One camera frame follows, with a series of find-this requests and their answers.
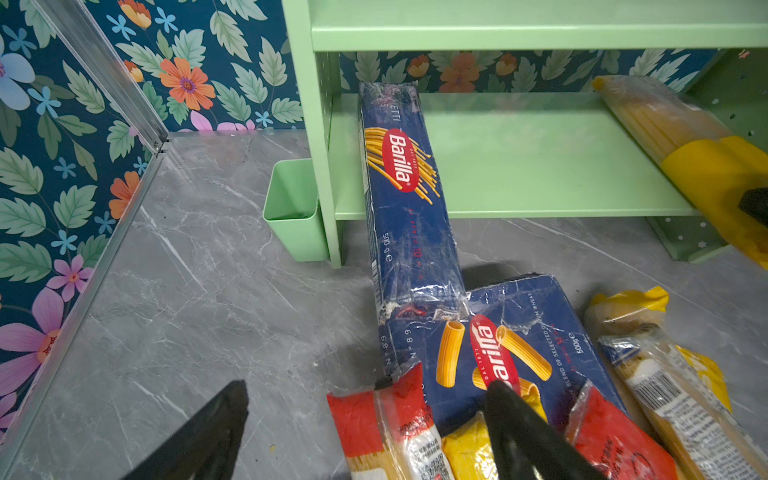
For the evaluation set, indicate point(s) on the red-ended spaghetti bag white label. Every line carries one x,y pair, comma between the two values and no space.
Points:
389,432

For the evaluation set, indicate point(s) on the blue Barilla spaghetti box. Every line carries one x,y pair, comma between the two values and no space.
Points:
414,261

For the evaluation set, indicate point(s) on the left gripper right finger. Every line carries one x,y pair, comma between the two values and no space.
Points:
524,446

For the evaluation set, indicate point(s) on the yellow-banded spaghetti bag barcode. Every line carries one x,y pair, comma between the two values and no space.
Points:
705,161

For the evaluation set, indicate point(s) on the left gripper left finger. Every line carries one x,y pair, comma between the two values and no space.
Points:
207,445

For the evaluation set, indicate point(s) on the yellow Pasta Time bag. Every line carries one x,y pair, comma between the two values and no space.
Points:
630,308

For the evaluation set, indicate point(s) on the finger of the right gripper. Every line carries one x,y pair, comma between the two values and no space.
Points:
752,206

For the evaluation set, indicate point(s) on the green two-tier shelf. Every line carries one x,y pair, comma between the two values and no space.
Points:
500,155

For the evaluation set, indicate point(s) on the clear spaghetti bag blue end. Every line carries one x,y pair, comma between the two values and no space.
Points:
697,429

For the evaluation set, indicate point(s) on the green plastic cup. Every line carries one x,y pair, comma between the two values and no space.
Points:
292,210

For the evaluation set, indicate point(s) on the blue Barilla rigatoni box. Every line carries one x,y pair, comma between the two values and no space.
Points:
523,327

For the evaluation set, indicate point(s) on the yellow spaghetti bag long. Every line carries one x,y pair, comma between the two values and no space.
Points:
469,451

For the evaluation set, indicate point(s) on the red spaghetti bag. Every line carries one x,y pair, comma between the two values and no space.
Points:
612,443

